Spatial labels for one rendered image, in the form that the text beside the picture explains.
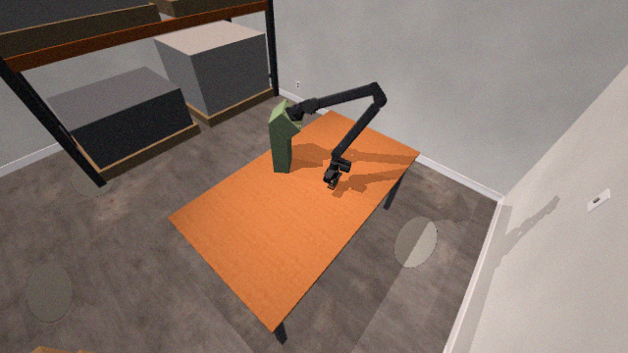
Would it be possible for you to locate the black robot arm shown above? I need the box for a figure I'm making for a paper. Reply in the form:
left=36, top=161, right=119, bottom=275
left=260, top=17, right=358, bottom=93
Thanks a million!
left=286, top=81, right=387, bottom=184

